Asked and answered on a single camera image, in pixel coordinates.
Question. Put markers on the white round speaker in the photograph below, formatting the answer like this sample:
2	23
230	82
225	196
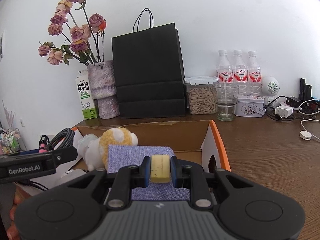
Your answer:
270	87

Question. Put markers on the yellow sponge block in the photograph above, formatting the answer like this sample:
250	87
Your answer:
160	168

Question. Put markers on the large white tissue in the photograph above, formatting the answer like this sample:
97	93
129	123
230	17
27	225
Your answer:
90	150

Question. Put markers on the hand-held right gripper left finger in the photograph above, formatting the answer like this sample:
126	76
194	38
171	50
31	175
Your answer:
147	172

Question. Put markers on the white green milk carton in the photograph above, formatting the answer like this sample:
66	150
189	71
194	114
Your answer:
86	97

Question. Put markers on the black upright devices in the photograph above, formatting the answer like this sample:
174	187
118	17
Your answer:
305	90

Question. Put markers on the white tin box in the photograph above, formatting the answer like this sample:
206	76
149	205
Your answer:
250	106

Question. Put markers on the yellow spotted plush toy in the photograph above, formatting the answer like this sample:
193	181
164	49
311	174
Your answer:
117	136

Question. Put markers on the small white charger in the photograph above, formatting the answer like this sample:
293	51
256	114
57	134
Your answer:
283	111

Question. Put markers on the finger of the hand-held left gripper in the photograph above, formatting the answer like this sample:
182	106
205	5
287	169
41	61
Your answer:
63	155

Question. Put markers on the black paper bag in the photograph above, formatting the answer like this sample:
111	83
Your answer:
147	75

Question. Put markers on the clear glass cup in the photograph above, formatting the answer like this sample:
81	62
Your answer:
226	102

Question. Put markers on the purple fabric pouch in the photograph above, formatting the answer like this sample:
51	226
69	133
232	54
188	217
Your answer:
140	152

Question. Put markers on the red label water bottle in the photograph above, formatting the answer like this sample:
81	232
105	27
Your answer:
224	72
253	75
240	73

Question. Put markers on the dried pink roses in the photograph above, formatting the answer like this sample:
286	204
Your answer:
75	32

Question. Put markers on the red cardboard box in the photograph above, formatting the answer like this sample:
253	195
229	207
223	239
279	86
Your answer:
175	135

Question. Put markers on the purple textured vase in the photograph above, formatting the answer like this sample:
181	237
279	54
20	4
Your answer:
103	90

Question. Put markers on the wall outlet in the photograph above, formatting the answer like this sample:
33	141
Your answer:
22	123

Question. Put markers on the black power adapter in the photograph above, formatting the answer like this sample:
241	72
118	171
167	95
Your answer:
294	102

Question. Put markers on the clear seed container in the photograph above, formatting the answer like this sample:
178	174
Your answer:
201	98

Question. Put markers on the person's left hand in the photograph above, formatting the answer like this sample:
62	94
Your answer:
13	231

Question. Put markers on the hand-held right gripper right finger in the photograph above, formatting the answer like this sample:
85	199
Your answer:
174	172

